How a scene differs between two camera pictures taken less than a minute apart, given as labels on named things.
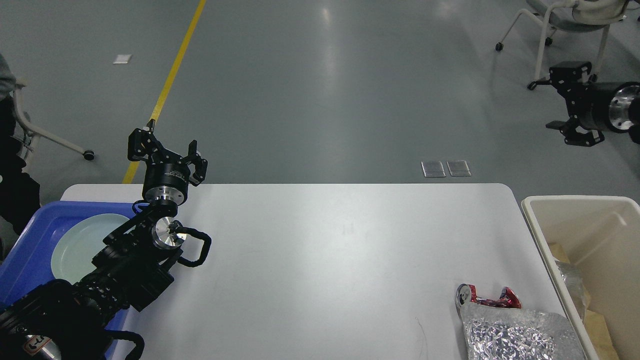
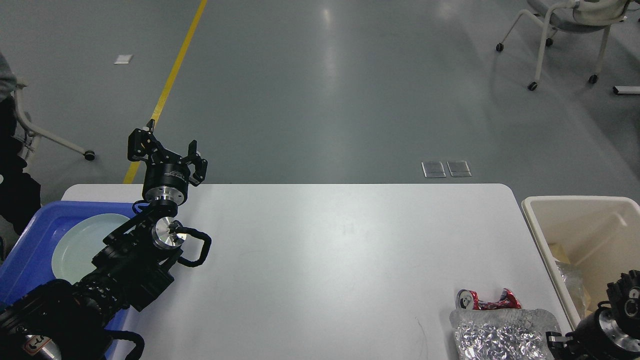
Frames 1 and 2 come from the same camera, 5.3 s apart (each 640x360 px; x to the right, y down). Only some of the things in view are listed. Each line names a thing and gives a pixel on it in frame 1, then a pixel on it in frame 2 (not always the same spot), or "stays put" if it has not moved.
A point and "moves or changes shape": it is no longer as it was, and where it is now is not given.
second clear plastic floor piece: [433, 169] stays put
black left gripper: [166, 174] stays put
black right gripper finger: [574, 133] to [558, 345]
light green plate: [78, 245] stays put
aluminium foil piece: [496, 332] moves or changes shape
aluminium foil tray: [576, 284] stays put
